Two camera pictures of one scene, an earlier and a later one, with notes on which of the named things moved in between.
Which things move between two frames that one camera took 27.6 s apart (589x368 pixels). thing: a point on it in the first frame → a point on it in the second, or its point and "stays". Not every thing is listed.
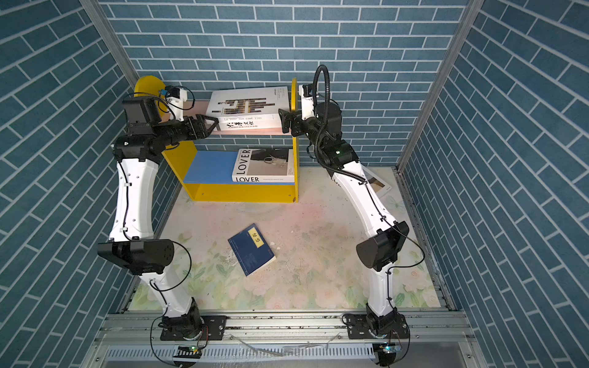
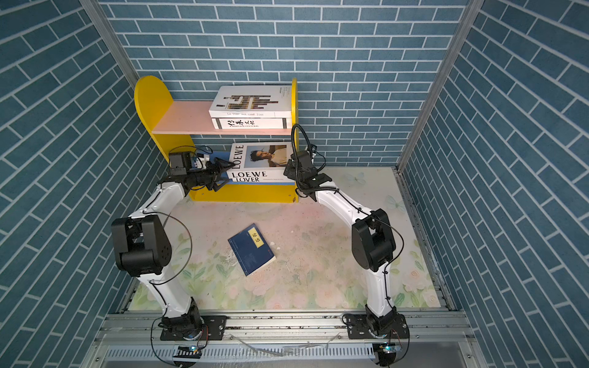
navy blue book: (251, 250) stays
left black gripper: (200, 132) → (213, 175)
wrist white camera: (176, 97) → (201, 162)
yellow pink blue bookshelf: (257, 167) stays
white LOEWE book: (377, 185) → (259, 162)
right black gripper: (288, 123) → (291, 170)
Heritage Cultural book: (247, 125) stays
